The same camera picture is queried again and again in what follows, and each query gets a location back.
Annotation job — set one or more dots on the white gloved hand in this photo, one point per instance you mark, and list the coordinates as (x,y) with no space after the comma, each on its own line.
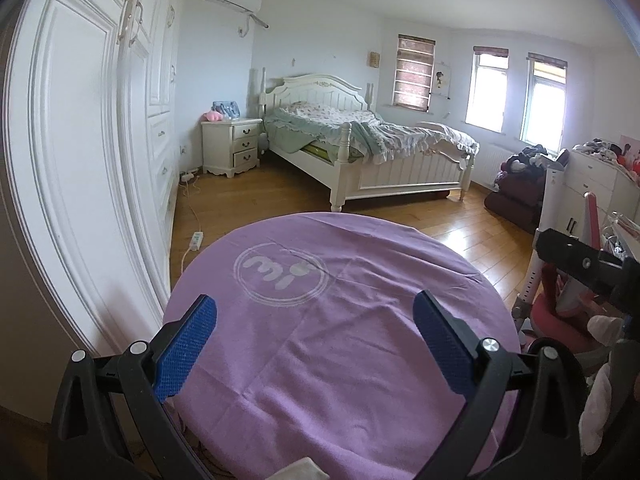
(592,423)

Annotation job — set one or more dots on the pink grey desk chair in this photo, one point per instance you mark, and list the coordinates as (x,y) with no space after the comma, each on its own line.
(554,305)

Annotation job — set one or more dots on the left window with blind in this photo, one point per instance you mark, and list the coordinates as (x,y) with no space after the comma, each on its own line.
(414,73)

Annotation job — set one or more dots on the white wardrobe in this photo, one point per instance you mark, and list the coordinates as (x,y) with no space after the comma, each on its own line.
(93,158)

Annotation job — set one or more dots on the purple round tablecloth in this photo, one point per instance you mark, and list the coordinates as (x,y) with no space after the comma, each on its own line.
(315,353)

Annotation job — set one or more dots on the white wooden bed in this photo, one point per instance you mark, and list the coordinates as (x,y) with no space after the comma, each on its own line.
(325,127)

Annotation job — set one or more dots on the white power strip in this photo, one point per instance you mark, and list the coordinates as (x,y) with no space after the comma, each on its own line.
(196,241)

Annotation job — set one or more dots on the dark clothes pile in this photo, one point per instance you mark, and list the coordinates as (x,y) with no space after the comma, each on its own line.
(519,186)

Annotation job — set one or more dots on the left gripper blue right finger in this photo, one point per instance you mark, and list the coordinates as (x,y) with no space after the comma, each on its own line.
(450,340)

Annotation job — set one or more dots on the white nightstand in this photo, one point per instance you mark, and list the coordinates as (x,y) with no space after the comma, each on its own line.
(230,147)

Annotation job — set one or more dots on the white study desk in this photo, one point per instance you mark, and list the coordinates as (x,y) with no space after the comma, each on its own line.
(564,205)

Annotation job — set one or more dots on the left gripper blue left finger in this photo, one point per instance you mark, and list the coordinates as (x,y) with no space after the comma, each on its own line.
(178,344)

